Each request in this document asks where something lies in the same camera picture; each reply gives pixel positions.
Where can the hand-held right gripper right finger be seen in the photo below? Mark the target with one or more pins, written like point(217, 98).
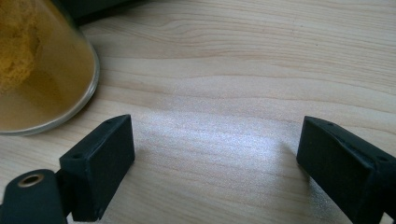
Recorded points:
point(339, 165)

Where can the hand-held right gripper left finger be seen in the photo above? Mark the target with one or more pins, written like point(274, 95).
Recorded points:
point(99, 165)

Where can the dark grey corner rack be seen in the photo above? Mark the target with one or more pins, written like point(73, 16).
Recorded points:
point(93, 9)

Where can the white-lidded glass jar orange powder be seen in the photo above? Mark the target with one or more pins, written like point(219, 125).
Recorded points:
point(46, 68)

